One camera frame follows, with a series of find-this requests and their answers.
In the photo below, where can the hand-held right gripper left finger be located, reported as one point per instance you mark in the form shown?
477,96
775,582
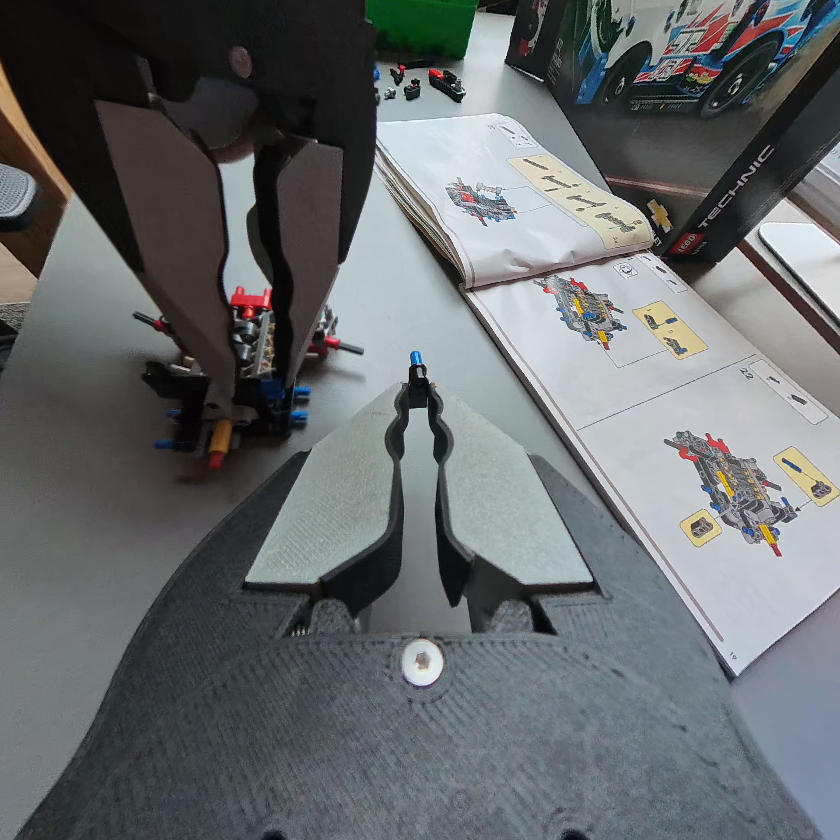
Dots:
328,505

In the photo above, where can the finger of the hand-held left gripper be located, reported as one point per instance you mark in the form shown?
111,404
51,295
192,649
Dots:
170,243
305,249

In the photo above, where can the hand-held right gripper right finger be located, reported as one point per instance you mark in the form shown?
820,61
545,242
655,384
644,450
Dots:
505,499

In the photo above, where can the partly built lego car chassis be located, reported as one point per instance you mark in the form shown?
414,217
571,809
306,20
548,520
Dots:
256,367

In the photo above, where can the black lego connector blue pin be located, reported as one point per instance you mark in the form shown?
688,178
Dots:
417,377

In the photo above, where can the open lego instruction booklet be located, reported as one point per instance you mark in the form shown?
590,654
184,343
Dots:
623,341

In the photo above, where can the pile of loose lego pieces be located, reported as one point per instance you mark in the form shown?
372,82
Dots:
426,82

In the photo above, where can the lego set box with car picture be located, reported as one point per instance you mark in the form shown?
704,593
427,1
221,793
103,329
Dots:
676,98

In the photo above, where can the grey mesh shoe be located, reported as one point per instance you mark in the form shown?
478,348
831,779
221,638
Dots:
14,193

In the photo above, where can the green plastic bin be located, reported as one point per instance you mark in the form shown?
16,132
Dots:
420,26

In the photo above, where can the white flat tray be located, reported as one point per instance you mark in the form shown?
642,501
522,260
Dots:
800,259

